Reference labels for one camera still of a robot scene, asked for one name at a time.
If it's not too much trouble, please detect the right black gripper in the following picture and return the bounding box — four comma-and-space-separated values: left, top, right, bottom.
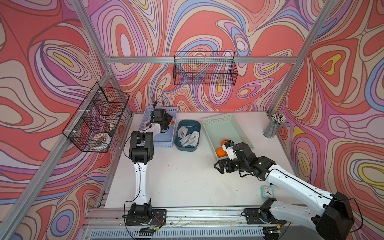
213, 157, 248, 175

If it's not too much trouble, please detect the white foam net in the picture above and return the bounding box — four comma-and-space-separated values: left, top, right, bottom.
189, 131, 200, 147
180, 134, 191, 148
177, 126, 188, 139

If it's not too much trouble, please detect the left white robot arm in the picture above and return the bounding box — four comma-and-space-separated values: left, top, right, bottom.
128, 109, 173, 225

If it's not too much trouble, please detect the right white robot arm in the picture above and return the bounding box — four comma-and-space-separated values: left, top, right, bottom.
214, 140, 355, 240

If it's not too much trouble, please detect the lavender perforated plastic basket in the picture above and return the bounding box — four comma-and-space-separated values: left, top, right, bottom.
139, 107, 178, 148

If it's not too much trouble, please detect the dark teal plastic tray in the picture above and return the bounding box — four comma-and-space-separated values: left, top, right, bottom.
174, 120, 201, 152

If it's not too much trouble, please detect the mint green perforated basket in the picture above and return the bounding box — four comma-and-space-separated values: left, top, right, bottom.
202, 114, 254, 160

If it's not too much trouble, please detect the metal cup of pencils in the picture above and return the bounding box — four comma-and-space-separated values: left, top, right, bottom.
263, 113, 286, 139

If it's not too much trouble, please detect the small mint alarm clock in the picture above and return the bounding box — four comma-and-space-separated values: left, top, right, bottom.
261, 185, 275, 199

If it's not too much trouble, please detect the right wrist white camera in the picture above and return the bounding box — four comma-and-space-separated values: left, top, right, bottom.
222, 142, 237, 161

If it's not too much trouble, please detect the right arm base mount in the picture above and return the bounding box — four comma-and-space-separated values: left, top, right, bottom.
241, 208, 287, 226

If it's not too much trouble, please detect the black wire basket back wall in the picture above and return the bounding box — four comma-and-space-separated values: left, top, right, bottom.
173, 50, 239, 87

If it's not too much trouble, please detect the black wire basket wall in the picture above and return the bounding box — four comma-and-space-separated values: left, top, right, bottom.
62, 83, 130, 153
173, 50, 239, 87

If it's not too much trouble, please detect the tape roll in wire basket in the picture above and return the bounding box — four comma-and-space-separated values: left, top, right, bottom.
90, 133, 109, 148

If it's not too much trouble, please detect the black wire basket left wall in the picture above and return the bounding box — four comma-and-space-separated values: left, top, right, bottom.
62, 83, 130, 153

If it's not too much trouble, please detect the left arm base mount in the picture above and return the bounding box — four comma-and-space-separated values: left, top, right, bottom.
122, 209, 167, 227

